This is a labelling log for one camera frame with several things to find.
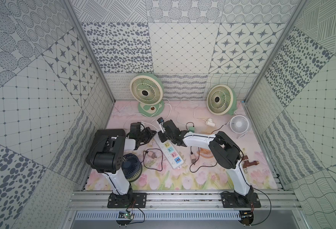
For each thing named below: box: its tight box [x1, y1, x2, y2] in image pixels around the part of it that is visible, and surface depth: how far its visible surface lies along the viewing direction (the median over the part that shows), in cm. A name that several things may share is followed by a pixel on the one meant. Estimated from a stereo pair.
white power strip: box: [153, 133, 185, 170], surface depth 90 cm
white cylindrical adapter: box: [205, 117, 216, 127], surface depth 106 cm
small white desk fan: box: [230, 114, 252, 139], surface depth 97 cm
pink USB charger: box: [147, 150, 158, 159], surface depth 90 cm
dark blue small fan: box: [121, 153, 143, 183], surface depth 80 cm
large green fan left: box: [129, 72, 165, 118], surface depth 95 cm
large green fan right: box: [206, 83, 238, 116], surface depth 104 cm
